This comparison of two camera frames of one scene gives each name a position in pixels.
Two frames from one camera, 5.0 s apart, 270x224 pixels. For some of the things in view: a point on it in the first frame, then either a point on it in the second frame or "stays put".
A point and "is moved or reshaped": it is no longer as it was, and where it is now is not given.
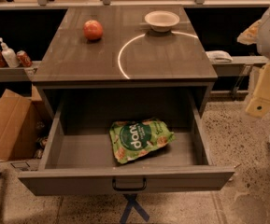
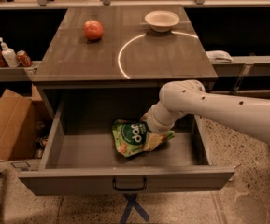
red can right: [23, 60] stays put
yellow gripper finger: [250, 35] -> [159, 119]
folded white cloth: [219, 57] stays put
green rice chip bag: [135, 138] is moved or reshaped
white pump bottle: [9, 55] stays put
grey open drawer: [78, 156] stays put
